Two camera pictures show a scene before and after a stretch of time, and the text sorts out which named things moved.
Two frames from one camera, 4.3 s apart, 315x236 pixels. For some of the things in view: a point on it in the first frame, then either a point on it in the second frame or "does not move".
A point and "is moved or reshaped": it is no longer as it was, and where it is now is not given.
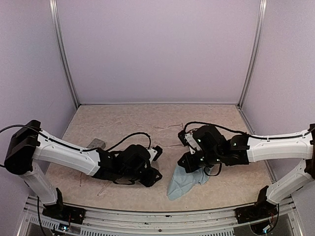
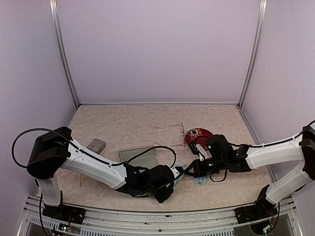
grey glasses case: x=97 y=143 does not move
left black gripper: x=150 y=180 → x=162 y=198
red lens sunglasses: x=103 y=188 does not move
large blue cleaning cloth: x=181 y=182 is moved or reshaped
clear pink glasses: x=168 y=136 does not move
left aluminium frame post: x=62 y=50 does not move
